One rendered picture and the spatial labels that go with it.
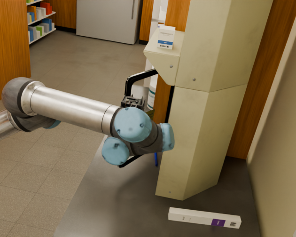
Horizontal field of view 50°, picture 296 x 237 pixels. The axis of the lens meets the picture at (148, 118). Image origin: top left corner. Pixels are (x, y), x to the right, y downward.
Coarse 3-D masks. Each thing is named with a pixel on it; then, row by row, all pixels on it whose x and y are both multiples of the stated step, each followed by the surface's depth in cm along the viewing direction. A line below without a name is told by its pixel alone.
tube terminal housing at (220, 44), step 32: (192, 0) 88; (224, 0) 87; (256, 0) 93; (192, 32) 92; (224, 32) 91; (256, 32) 100; (192, 64) 97; (224, 64) 98; (192, 96) 102; (224, 96) 106; (192, 128) 107; (224, 128) 116; (192, 160) 114; (160, 192) 123; (192, 192) 125
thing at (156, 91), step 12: (144, 72) 114; (144, 84) 117; (156, 84) 123; (144, 96) 120; (156, 96) 127; (168, 96) 134; (144, 108) 123; (156, 108) 131; (156, 120) 135; (132, 156) 131
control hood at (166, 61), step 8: (176, 32) 121; (184, 32) 122; (152, 40) 107; (176, 40) 111; (152, 48) 100; (160, 48) 101; (176, 48) 103; (152, 56) 97; (160, 56) 97; (168, 56) 97; (176, 56) 97; (152, 64) 99; (160, 64) 98; (168, 64) 98; (176, 64) 97; (160, 72) 99; (168, 72) 99; (176, 72) 99; (168, 80) 100
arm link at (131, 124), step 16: (16, 80) 85; (32, 80) 85; (16, 96) 82; (32, 96) 81; (48, 96) 80; (64, 96) 79; (80, 96) 80; (16, 112) 87; (32, 112) 85; (48, 112) 80; (64, 112) 78; (80, 112) 76; (96, 112) 74; (112, 112) 73; (128, 112) 70; (144, 112) 72; (96, 128) 75; (112, 128) 73; (128, 128) 69; (144, 128) 69; (144, 144) 75
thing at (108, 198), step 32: (96, 160) 138; (160, 160) 144; (224, 160) 150; (96, 192) 121; (128, 192) 124; (224, 192) 131; (64, 224) 107; (96, 224) 108; (128, 224) 110; (160, 224) 112; (192, 224) 114; (256, 224) 117
